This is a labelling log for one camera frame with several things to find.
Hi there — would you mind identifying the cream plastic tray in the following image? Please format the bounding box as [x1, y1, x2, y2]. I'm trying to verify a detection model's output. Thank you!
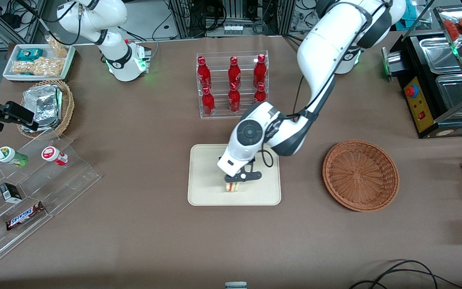
[187, 143, 282, 206]

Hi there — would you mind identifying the white rectangular snack tray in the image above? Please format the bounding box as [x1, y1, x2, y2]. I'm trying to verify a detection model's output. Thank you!
[2, 43, 76, 82]

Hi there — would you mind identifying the deep brown wicker basket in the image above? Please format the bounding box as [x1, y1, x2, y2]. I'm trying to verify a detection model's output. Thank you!
[17, 79, 75, 139]

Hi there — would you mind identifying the brown shallow wicker basket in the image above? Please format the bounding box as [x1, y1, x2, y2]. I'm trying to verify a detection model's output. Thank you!
[322, 139, 400, 212]

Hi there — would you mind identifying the silver foil food pack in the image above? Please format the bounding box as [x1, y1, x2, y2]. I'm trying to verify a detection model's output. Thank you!
[21, 116, 63, 134]
[22, 85, 62, 123]

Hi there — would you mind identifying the green lidded drink bottle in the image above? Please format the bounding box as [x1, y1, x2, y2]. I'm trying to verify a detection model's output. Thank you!
[0, 146, 29, 168]

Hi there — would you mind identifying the clear acrylic bottle rack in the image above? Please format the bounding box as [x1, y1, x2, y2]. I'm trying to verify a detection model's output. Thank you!
[196, 50, 269, 119]

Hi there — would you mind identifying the large peanut snack bag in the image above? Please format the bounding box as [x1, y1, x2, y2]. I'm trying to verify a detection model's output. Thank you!
[11, 57, 64, 77]

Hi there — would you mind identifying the red lidded drink bottle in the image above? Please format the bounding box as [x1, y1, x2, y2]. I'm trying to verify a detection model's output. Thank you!
[41, 146, 69, 167]

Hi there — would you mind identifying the red cola bottle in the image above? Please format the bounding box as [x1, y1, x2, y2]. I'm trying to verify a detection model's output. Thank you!
[253, 54, 267, 86]
[197, 56, 212, 90]
[253, 82, 267, 104]
[227, 56, 242, 87]
[227, 83, 241, 114]
[201, 86, 216, 117]

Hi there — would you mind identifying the teal snack packet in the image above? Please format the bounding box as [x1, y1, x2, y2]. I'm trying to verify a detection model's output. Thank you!
[16, 48, 44, 62]

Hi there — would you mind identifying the small black box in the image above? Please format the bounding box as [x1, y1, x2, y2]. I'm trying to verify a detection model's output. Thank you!
[0, 182, 23, 204]

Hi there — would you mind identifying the small clear snack bag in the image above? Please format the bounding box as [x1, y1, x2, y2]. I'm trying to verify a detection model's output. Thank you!
[45, 35, 69, 58]

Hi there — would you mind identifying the clear acrylic stepped display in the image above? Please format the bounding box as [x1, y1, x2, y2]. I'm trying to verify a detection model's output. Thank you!
[0, 128, 102, 272]

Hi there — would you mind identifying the snickers chocolate bar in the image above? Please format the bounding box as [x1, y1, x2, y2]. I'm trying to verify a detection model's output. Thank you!
[5, 201, 47, 231]

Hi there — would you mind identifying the silver drawer with green edge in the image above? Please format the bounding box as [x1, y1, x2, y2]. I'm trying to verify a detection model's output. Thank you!
[381, 46, 403, 77]

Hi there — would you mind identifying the black food warmer cabinet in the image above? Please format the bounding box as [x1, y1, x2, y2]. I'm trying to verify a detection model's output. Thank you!
[389, 4, 462, 139]

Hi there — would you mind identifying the teal cardboard box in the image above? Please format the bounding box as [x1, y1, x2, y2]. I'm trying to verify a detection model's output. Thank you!
[400, 7, 424, 29]

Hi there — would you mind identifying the steel warmer pan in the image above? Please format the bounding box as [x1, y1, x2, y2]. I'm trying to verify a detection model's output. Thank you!
[435, 74, 462, 118]
[419, 35, 462, 75]

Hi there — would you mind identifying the black floor cable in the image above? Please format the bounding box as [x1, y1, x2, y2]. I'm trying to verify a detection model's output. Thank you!
[349, 260, 462, 289]

